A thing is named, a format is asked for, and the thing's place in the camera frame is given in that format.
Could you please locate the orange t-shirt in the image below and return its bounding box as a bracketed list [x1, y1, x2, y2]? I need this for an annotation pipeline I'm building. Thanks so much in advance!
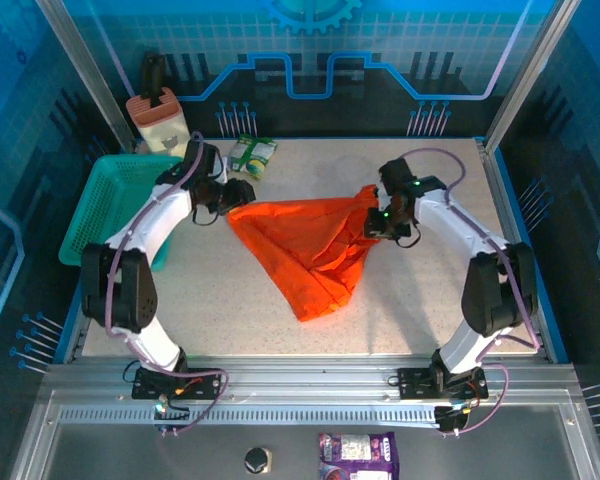
[227, 184, 382, 323]

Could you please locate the green snack packet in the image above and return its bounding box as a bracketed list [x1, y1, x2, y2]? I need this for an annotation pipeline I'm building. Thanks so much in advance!
[227, 133, 279, 182]

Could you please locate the cream knife block pink lid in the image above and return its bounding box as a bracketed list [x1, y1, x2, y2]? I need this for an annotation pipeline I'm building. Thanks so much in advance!
[125, 87, 191, 157]

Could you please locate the teal plastic basket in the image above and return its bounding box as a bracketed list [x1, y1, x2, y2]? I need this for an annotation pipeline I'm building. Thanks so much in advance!
[58, 154, 185, 273]

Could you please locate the purple snack packet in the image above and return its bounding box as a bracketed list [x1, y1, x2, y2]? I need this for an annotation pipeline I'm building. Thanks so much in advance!
[318, 431, 400, 480]

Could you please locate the black round knob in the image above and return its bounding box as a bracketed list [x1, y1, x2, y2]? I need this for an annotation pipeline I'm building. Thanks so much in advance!
[243, 446, 273, 475]

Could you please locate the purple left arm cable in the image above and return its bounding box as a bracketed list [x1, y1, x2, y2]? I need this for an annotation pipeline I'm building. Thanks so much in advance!
[102, 131, 230, 437]

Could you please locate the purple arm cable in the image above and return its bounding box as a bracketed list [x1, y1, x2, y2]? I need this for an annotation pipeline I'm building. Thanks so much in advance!
[399, 147, 542, 437]
[102, 131, 230, 437]

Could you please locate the black knife handle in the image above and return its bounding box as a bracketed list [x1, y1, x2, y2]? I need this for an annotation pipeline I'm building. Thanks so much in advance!
[139, 52, 167, 109]

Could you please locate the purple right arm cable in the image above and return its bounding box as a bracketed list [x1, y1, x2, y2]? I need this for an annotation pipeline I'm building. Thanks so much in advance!
[399, 147, 542, 437]

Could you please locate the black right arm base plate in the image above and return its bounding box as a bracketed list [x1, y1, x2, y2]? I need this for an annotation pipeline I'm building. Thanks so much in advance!
[397, 367, 490, 401]

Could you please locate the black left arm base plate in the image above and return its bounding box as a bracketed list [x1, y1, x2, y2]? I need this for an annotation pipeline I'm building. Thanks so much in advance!
[131, 367, 223, 401]

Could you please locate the aluminium base frame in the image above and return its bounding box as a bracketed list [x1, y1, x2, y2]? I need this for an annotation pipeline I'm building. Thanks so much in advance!
[9, 355, 600, 480]

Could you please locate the aluminium corner post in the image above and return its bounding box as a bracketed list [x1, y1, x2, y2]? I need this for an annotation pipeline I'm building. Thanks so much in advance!
[35, 0, 137, 152]
[483, 0, 582, 151]

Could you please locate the slotted grey cable duct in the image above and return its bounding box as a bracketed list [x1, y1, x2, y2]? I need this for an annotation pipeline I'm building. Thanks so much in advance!
[58, 405, 441, 427]

